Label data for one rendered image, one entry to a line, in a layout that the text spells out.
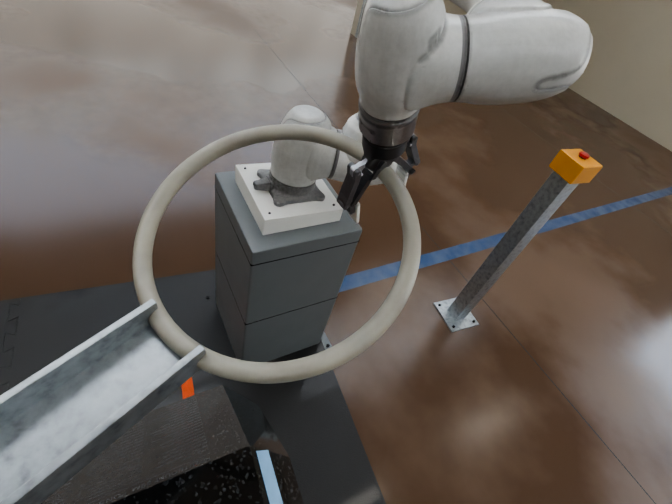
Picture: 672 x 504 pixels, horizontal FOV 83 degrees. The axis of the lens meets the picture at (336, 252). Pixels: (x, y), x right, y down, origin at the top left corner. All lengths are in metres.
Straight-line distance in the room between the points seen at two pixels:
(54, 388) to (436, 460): 1.55
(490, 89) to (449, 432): 1.64
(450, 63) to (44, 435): 0.67
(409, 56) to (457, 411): 1.75
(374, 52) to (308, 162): 0.69
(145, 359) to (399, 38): 0.55
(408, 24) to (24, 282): 2.06
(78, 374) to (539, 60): 0.72
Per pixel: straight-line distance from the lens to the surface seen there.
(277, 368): 0.57
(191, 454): 0.89
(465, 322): 2.32
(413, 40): 0.49
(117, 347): 0.66
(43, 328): 2.06
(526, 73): 0.55
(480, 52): 0.53
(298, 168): 1.16
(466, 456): 1.97
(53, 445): 0.63
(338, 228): 1.28
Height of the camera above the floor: 1.65
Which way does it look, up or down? 45 degrees down
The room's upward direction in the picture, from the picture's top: 18 degrees clockwise
